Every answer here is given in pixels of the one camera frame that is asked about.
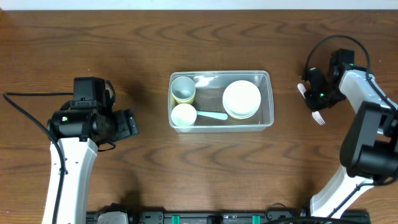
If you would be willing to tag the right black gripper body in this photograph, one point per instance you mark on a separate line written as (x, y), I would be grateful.
(315, 100)

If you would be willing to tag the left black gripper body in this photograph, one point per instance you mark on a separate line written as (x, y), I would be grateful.
(125, 123)

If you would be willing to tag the yellow plastic cup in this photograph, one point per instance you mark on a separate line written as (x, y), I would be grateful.
(174, 101)

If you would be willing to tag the cream plastic cup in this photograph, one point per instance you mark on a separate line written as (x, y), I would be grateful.
(184, 115)

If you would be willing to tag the grey plastic cup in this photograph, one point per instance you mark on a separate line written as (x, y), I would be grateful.
(183, 87)

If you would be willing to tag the white plastic bowl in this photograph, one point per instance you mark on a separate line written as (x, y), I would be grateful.
(241, 97)

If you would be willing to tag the yellow plastic bowl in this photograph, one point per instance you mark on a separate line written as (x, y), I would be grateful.
(237, 116)

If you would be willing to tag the mint green plastic spoon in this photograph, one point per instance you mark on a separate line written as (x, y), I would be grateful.
(214, 115)

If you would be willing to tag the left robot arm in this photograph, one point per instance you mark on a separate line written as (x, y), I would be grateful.
(78, 128)

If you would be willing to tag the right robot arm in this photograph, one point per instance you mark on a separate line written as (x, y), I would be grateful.
(368, 154)

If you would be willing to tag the clear plastic container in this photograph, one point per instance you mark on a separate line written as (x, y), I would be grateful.
(210, 86)

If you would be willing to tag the black mounting rail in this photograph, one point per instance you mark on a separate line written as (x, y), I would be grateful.
(116, 213)

